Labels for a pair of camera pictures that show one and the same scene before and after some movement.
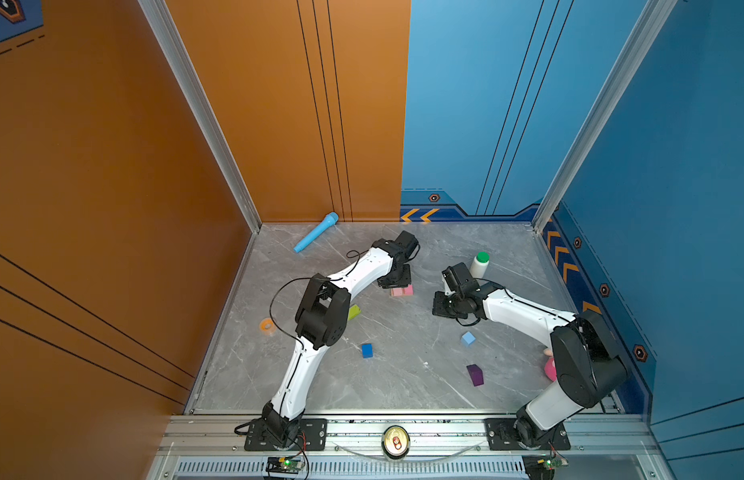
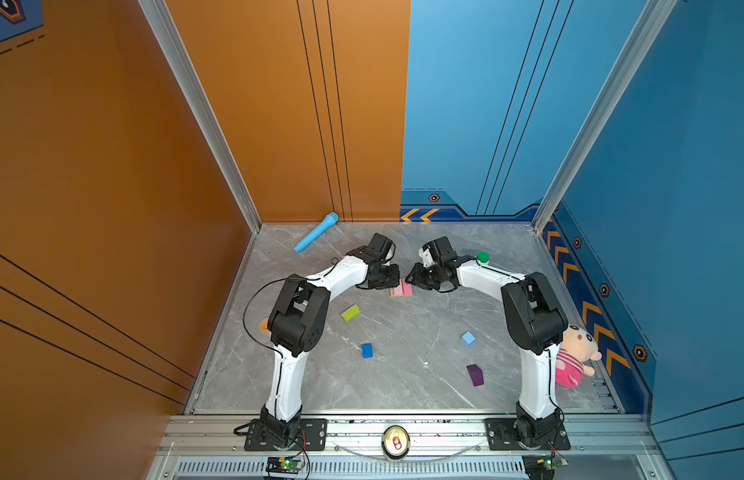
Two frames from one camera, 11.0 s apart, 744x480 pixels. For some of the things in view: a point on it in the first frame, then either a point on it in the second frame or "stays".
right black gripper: x=437 y=305 -> x=416 y=277
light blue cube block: x=468 y=339 stays
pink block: x=402 y=292 stays
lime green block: x=354 y=311 stays
